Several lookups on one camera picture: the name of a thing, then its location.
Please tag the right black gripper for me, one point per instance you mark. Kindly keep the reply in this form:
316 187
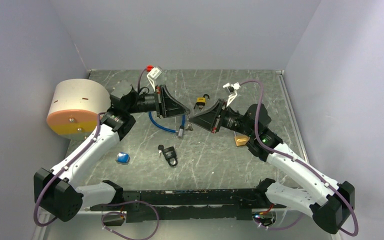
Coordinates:
208 119

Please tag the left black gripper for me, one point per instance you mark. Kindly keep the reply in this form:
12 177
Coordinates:
166 106

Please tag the small silver key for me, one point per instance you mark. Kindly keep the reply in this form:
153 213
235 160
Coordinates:
189 127

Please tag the yellow black padlock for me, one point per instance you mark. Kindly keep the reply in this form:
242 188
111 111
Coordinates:
201 102

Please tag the blue cable lock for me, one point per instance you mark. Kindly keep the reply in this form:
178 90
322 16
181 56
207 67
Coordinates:
179 133

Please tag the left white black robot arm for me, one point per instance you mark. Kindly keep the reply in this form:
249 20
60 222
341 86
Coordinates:
58 190

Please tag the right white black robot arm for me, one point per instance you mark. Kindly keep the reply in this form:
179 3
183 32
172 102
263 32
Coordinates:
329 203

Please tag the black padlock key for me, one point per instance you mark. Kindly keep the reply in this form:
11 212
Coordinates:
160 148

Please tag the brass padlock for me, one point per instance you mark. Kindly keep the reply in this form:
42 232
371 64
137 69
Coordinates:
240 139

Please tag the blue white round object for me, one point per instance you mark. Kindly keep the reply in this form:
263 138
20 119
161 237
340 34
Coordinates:
122 158

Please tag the beige yellow cylinder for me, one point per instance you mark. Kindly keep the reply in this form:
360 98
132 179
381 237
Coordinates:
74 108

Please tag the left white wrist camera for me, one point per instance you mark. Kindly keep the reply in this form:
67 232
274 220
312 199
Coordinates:
153 72

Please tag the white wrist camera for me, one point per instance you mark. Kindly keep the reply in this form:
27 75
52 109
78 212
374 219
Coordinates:
153 72
232 91

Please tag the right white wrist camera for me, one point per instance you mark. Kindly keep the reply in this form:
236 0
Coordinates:
232 91

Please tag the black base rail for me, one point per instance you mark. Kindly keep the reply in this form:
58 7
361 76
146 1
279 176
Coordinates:
237 203

